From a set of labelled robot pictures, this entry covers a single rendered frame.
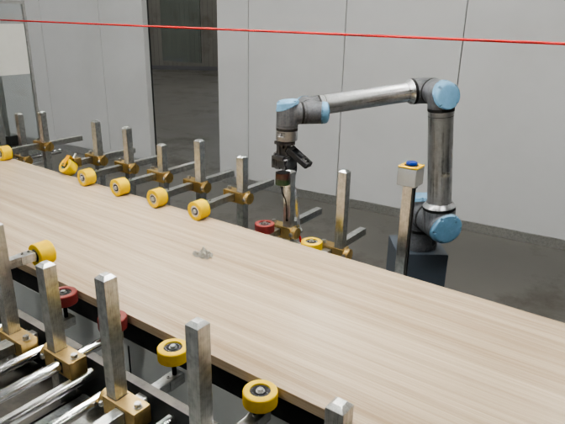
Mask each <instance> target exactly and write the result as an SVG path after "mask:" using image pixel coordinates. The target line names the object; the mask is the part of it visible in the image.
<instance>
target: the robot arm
mask: <svg viewBox="0 0 565 424"><path fill-rule="evenodd" d="M459 100H460V90H459V88H458V86H457V85H456V84H455V83H453V82H450V81H448V80H442V79H438V78H434V77H417V78H410V79H408V80H407V81H406V82H405V83H400V84H394V85H387V86H381V87H371V88H365V89H359V90H354V91H348V92H342V93H331V94H326V95H316V96H310V97H309V96H301V97H299V98H297V99H296V98H287V99H282V100H279V101H278V102H277V109H276V111H277V122H276V140H275V141H274V144H276V145H277V151H276V152H274V153H273V155H272V167H274V168H275V169H282V171H286V170H288V169H293V170H294V171H295V172H297V163H298V164H299V165H300V166H302V167H303V168H304V169H306V168H308V167H311V165H312V164H313V162H312V161H310V160H309V159H308V158H307V157H306V156H305V155H304V154H303V153H302V152H301V151H300V150H299V149H298V148H297V147H295V146H294V145H295V141H297V140H298V125H308V124H326V123H327V122H328V121H329V117H330V114H334V113H340V112H346V111H352V110H357V109H367V108H373V107H378V106H383V105H390V104H395V103H405V102H407V103H409V104H419V103H427V112H428V151H427V193H415V206H414V215H413V224H412V231H411V240H410V249H409V250H410V251H413V252H431V251H434V250H435V249H436V246H437V242H439V243H448V242H451V241H453V240H455V239H456V238H457V237H458V235H459V234H460V232H461V230H462V222H461V220H460V219H459V217H457V216H456V204H455V203H454V202H453V201H452V200H451V193H452V162H453V131H454V112H455V107H456V106H457V104H458V103H459Z"/></svg>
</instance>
